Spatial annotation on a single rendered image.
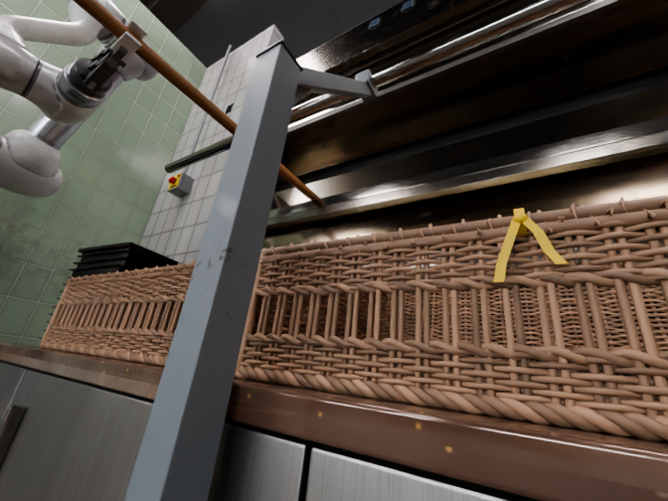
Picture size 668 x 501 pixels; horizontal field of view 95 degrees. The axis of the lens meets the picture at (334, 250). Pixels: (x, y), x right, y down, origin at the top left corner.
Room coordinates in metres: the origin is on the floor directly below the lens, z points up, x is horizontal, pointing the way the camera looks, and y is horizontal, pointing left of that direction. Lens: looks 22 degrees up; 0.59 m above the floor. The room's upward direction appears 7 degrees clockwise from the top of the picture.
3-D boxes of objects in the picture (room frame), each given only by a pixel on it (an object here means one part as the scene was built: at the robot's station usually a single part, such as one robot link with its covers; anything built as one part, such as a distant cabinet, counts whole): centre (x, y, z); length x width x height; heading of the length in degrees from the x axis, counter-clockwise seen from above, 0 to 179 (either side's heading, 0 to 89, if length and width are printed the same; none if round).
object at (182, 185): (1.45, 0.87, 1.46); 0.10 x 0.07 x 0.10; 56
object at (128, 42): (0.45, 0.48, 1.17); 0.07 x 0.03 x 0.01; 55
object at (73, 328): (0.75, 0.23, 0.72); 0.56 x 0.49 x 0.28; 58
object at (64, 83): (0.58, 0.67, 1.19); 0.09 x 0.06 x 0.09; 145
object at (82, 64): (0.54, 0.61, 1.19); 0.09 x 0.07 x 0.08; 55
